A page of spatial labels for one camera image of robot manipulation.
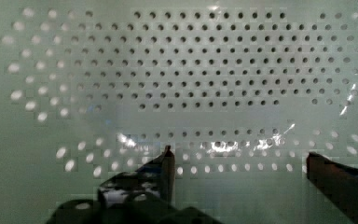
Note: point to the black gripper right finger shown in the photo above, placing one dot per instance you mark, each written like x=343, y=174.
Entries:
x=337, y=182

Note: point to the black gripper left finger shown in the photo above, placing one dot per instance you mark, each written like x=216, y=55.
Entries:
x=155, y=177

